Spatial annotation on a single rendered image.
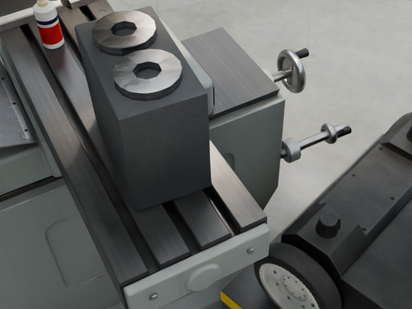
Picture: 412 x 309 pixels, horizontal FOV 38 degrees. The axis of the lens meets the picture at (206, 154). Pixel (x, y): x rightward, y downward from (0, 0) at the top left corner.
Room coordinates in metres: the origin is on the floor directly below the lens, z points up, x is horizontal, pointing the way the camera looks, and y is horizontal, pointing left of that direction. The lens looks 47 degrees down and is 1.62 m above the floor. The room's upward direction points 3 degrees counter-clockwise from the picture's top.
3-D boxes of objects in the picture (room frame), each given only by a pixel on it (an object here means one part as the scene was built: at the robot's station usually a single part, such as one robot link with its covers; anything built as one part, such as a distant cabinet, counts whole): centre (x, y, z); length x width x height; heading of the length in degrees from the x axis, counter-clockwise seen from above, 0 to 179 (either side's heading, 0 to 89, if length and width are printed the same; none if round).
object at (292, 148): (1.05, -0.28, 0.51); 0.22 x 0.06 x 0.06; 115
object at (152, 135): (0.65, 0.09, 1.03); 0.22 x 0.12 x 0.20; 21
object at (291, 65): (1.17, -0.20, 0.63); 0.16 x 0.12 x 0.12; 115
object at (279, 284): (0.64, -0.18, 0.50); 0.20 x 0.05 x 0.20; 44
